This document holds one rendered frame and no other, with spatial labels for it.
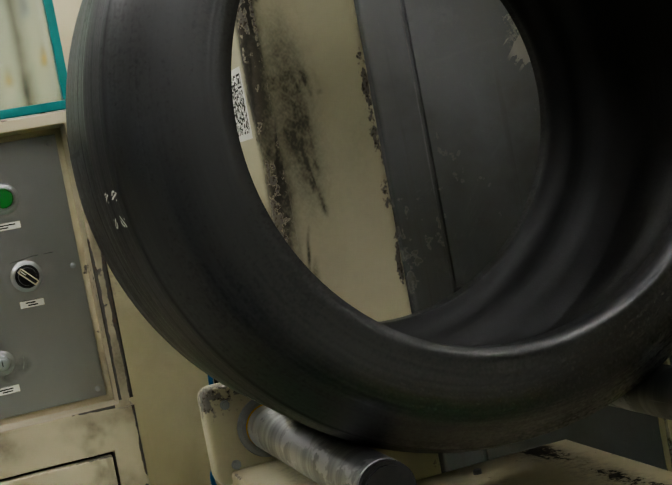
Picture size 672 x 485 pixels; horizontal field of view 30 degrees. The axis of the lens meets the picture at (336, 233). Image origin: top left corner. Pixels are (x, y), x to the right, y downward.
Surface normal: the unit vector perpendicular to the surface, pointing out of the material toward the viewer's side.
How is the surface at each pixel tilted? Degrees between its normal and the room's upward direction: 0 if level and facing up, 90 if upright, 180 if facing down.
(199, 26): 87
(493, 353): 100
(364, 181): 90
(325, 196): 90
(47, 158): 90
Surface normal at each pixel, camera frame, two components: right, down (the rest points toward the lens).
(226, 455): 0.31, 0.00
